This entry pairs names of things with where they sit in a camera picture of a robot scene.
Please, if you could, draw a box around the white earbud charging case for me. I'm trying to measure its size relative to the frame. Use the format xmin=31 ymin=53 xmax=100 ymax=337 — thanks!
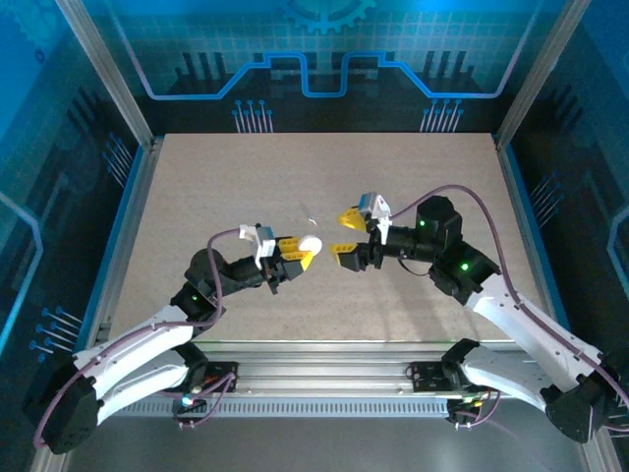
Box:
xmin=298 ymin=234 xmax=324 ymax=258

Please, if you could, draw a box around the small controller board with LEDs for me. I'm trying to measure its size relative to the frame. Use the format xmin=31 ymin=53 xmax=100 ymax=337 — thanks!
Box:
xmin=172 ymin=394 xmax=208 ymax=417
xmin=447 ymin=392 xmax=487 ymax=425

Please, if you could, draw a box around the grey metal sheet panel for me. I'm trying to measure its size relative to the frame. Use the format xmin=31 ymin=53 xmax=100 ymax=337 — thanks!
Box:
xmin=29 ymin=415 xmax=620 ymax=472

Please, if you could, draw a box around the thin black cable loop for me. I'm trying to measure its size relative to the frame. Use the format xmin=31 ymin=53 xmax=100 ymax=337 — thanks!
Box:
xmin=396 ymin=258 xmax=431 ymax=277

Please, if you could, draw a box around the aluminium side rail blue strip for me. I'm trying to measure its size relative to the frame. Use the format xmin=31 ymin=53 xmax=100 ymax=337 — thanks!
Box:
xmin=81 ymin=136 xmax=166 ymax=358
xmin=493 ymin=135 xmax=571 ymax=330

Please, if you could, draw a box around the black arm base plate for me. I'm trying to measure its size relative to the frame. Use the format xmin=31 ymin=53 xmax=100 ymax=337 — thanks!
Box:
xmin=201 ymin=360 xmax=242 ymax=394
xmin=409 ymin=361 xmax=448 ymax=394

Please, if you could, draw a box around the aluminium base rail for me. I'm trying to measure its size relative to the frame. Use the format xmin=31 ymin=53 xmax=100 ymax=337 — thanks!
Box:
xmin=97 ymin=338 xmax=542 ymax=402

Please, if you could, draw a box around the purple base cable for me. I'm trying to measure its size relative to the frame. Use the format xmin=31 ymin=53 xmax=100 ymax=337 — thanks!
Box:
xmin=451 ymin=383 xmax=507 ymax=430
xmin=156 ymin=371 xmax=240 ymax=430

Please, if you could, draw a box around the slotted grey cable duct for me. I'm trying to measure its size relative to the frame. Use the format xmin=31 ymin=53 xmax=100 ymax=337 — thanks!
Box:
xmin=112 ymin=396 xmax=453 ymax=420

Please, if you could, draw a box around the aluminium frame post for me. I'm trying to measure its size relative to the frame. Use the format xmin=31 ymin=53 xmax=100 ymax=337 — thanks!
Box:
xmin=52 ymin=0 xmax=157 ymax=151
xmin=493 ymin=0 xmax=591 ymax=151

